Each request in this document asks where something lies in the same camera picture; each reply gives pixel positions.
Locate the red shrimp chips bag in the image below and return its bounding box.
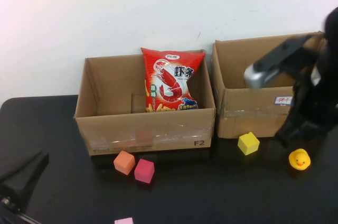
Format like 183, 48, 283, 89
140, 46, 206, 113

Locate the magenta foam cube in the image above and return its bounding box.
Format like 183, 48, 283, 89
134, 158, 155, 183

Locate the white label sticker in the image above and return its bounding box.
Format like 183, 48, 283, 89
274, 96, 294, 106

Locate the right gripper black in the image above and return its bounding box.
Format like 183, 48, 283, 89
274, 65, 338, 148

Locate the cardboard box with F2 print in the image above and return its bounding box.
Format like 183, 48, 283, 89
73, 49, 217, 157

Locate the yellow foam cube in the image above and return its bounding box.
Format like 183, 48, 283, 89
237, 132, 260, 156

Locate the cardboard box with white label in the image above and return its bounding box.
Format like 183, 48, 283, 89
211, 31, 338, 139

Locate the yellow rubber duck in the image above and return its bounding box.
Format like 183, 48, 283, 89
288, 148, 312, 171

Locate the orange foam cube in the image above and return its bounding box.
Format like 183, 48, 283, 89
113, 150, 136, 175

